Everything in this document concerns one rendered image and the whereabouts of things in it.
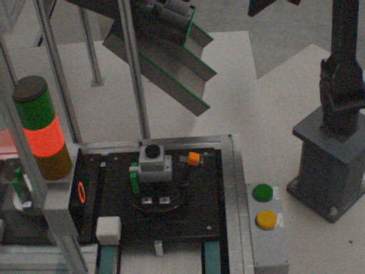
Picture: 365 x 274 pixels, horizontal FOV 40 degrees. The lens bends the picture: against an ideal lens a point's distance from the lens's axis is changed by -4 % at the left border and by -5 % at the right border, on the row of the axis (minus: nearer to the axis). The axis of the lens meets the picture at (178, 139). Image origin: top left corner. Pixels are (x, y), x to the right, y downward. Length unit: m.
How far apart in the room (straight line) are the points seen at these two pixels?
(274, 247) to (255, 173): 0.30
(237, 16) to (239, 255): 2.58
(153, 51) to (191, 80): 0.12
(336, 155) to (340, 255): 0.23
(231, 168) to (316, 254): 0.26
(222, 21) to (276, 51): 0.47
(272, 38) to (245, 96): 1.80
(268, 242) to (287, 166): 0.31
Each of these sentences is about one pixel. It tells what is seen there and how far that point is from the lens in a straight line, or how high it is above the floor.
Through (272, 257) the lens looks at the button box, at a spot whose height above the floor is 0.96.
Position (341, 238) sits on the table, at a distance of 1.17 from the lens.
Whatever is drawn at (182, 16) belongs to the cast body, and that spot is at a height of 1.23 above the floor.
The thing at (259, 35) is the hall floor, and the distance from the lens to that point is 3.27.
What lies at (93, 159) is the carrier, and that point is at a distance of 1.19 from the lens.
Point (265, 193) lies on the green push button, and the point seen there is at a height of 0.97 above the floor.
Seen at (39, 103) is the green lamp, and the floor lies 1.40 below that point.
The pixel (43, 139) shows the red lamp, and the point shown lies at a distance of 0.71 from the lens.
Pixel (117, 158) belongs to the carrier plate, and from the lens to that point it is 1.18.
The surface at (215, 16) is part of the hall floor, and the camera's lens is 3.47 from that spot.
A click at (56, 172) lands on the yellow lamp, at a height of 1.28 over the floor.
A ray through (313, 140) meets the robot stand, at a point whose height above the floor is 1.06.
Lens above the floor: 1.81
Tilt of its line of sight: 45 degrees down
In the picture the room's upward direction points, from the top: 6 degrees counter-clockwise
